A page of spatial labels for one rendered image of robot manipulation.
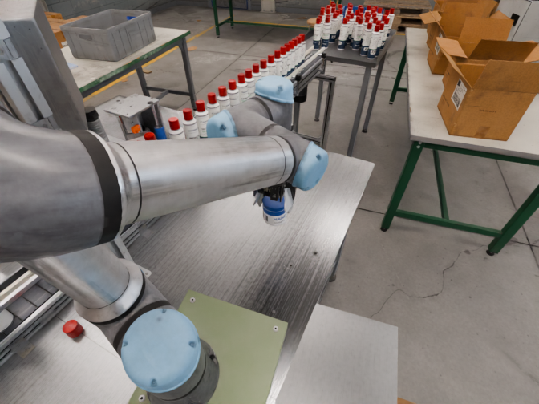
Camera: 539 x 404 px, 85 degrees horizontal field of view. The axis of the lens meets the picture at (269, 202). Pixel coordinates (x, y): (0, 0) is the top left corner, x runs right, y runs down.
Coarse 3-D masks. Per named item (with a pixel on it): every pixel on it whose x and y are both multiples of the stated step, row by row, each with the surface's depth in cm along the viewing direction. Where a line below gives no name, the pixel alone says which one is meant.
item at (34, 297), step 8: (128, 224) 93; (40, 280) 79; (32, 288) 77; (40, 288) 77; (48, 288) 77; (24, 296) 75; (32, 296) 75; (40, 296) 75; (48, 296) 75; (16, 304) 74; (24, 304) 74; (32, 304) 75; (40, 304) 74; (16, 312) 72; (24, 312) 72; (32, 312) 72; (16, 320) 71; (24, 320) 71; (0, 336) 68
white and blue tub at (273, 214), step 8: (264, 200) 81; (272, 200) 81; (264, 208) 81; (272, 208) 79; (280, 208) 79; (264, 216) 83; (272, 216) 81; (280, 216) 81; (272, 224) 83; (280, 224) 83
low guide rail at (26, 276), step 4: (28, 272) 77; (24, 276) 76; (28, 276) 76; (32, 276) 77; (16, 280) 75; (20, 280) 75; (24, 280) 76; (12, 284) 74; (16, 284) 74; (20, 284) 75; (8, 288) 73; (12, 288) 74; (16, 288) 74; (4, 292) 72; (8, 292) 73; (12, 292) 74; (0, 296) 72; (4, 296) 72; (0, 300) 72
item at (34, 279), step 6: (36, 276) 70; (30, 282) 69; (36, 282) 70; (18, 288) 68; (24, 288) 68; (12, 294) 67; (18, 294) 68; (6, 300) 66; (12, 300) 67; (0, 306) 65; (6, 306) 66; (0, 312) 65
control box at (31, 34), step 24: (0, 0) 51; (24, 0) 51; (24, 24) 43; (48, 24) 55; (24, 48) 44; (48, 48) 46; (48, 72) 48; (48, 96) 49; (72, 96) 51; (72, 120) 53
